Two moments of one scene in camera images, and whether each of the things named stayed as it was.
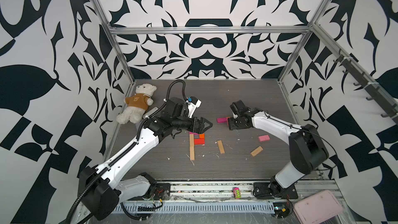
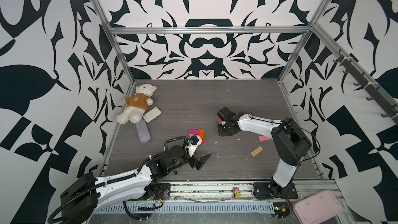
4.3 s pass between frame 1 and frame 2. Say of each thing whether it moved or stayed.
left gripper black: moved
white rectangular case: stayed
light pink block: stayed
